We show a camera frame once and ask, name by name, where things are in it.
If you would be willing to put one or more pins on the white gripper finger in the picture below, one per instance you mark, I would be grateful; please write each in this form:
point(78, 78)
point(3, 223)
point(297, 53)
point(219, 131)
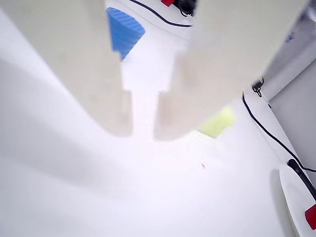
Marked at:
point(222, 49)
point(61, 44)

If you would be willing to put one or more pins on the red cube block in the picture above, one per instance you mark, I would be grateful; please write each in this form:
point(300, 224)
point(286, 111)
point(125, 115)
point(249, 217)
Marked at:
point(311, 217)

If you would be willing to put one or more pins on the pale yellow foam block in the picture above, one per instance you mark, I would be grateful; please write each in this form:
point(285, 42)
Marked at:
point(218, 122)

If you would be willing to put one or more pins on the black background object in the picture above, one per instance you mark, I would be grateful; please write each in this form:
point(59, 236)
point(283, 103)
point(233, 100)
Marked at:
point(186, 7)

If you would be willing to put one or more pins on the blue ribbed cylinder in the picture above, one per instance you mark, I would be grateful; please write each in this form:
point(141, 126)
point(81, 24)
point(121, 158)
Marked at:
point(123, 29)

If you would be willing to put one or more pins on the red background object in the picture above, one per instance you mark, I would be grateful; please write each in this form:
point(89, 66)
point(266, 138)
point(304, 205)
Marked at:
point(168, 2)

